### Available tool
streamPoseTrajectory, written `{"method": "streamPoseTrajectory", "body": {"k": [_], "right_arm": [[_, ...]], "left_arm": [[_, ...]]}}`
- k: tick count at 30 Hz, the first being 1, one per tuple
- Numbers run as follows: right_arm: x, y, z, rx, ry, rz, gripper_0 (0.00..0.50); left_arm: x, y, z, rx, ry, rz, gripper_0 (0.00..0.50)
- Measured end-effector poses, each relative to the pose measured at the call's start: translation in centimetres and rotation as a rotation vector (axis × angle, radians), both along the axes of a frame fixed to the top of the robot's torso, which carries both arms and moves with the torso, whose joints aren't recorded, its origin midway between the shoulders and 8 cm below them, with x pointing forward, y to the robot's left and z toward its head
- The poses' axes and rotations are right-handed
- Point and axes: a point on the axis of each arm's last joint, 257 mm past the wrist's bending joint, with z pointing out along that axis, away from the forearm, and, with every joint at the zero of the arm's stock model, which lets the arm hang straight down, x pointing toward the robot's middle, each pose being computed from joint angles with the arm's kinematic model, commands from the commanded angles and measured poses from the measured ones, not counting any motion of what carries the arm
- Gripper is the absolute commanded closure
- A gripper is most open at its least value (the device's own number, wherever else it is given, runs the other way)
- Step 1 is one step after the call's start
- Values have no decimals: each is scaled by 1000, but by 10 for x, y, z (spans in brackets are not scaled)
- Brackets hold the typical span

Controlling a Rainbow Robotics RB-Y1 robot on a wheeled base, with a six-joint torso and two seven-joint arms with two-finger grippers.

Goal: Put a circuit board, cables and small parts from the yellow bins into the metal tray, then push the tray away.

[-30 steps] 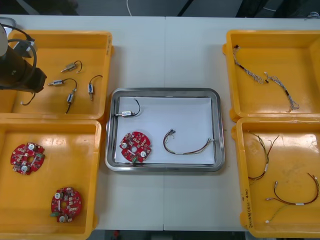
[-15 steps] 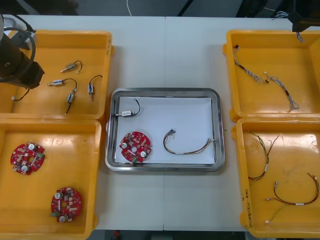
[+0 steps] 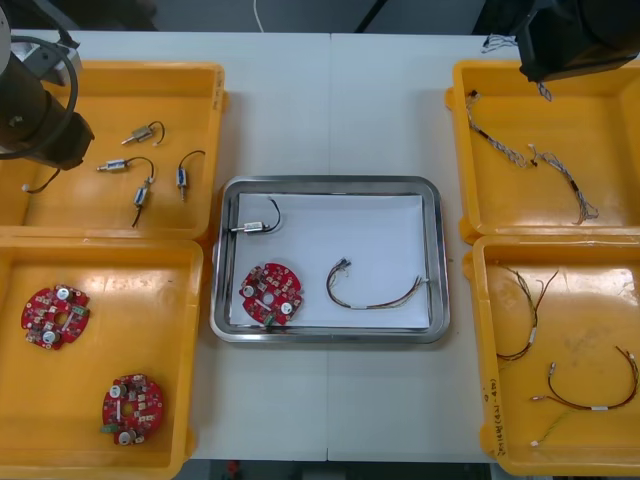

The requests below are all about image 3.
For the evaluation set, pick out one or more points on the black frame leg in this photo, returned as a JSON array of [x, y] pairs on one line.
[[487, 17], [375, 15]]

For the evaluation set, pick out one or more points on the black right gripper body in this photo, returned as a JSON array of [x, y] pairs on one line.
[[555, 50]]

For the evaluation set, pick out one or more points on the round red circuit board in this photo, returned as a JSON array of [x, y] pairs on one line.
[[255, 305], [150, 405], [37, 312]]

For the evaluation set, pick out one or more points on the white sheet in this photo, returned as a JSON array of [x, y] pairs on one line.
[[350, 225]]

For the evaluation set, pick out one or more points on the yellow-orange plastic bin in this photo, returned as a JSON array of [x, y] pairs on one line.
[[75, 210], [150, 325], [590, 320], [575, 125]]

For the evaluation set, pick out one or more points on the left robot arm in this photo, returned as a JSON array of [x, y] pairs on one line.
[[25, 115]]

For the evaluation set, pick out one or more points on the green-yellow red black harness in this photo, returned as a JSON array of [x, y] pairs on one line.
[[534, 335]]

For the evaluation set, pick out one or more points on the steel tray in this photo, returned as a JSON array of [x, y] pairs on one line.
[[325, 336]]

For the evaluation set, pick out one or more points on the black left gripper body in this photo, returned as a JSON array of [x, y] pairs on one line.
[[67, 142]]

